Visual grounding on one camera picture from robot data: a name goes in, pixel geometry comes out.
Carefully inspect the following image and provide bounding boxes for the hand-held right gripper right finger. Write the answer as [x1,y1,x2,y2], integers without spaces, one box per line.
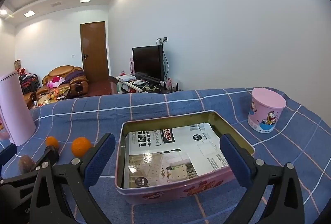
[219,133,306,224]

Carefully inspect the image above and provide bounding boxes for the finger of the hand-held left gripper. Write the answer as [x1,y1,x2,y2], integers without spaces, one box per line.
[0,145,60,188]
[0,143,17,166]

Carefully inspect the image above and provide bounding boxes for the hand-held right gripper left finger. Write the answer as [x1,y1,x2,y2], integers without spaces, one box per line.
[30,133,116,224]

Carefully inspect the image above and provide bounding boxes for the orange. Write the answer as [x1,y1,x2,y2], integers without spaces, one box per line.
[71,137,92,158]
[45,136,59,148]

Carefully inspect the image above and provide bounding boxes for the dark purple passion fruit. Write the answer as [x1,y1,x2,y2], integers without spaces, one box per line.
[18,155,35,174]

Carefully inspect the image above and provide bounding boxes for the pink tin box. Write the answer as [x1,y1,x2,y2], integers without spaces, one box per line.
[115,111,256,205]

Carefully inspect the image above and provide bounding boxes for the pink electric kettle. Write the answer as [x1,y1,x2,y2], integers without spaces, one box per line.
[0,70,36,146]

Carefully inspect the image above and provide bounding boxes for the coffee table with snacks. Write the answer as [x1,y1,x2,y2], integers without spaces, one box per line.
[36,88,70,107]

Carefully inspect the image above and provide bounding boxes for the printed paper leaflet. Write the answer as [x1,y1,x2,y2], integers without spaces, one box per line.
[124,123,230,189]

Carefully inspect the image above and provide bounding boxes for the pink cartoon cup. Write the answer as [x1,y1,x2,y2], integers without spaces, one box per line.
[247,87,287,133]

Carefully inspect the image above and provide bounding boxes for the brown leather sofa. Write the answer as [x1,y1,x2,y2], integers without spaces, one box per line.
[35,65,90,99]

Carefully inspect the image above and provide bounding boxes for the pink floral cushion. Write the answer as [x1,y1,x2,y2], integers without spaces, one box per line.
[49,76,65,88]

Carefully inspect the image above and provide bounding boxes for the black rack with clothes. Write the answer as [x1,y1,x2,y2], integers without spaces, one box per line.
[19,72,39,95]

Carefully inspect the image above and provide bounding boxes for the white television stand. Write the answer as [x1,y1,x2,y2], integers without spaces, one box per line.
[115,75,161,95]

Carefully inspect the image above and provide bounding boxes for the blue plaid cloth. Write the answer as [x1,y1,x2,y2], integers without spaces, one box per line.
[0,87,331,224]

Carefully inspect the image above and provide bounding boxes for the purple blanket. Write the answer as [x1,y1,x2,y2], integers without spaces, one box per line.
[65,70,86,82]

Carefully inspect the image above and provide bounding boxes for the black router with antennas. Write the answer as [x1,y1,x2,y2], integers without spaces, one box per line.
[162,83,181,94]

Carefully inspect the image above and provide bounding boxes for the brown wooden door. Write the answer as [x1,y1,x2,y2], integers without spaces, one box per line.
[80,21,109,83]

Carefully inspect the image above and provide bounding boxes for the black television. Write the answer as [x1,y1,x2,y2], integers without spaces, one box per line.
[132,45,165,81]

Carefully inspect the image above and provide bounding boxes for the black television cables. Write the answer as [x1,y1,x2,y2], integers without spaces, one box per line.
[162,43,170,79]

